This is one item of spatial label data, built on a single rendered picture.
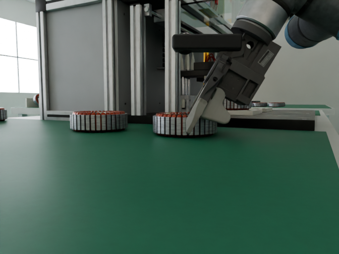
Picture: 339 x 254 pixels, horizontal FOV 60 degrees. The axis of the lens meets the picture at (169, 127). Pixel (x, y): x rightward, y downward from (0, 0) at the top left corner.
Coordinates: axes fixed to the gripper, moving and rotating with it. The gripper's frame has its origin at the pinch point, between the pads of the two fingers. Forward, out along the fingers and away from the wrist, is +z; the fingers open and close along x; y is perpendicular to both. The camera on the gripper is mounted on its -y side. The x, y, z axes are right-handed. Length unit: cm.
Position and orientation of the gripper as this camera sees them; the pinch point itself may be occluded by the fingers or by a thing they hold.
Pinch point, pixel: (182, 127)
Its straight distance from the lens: 51.7
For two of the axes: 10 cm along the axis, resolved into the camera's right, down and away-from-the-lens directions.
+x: 0.5, -0.9, 9.9
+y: 8.7, 5.0, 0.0
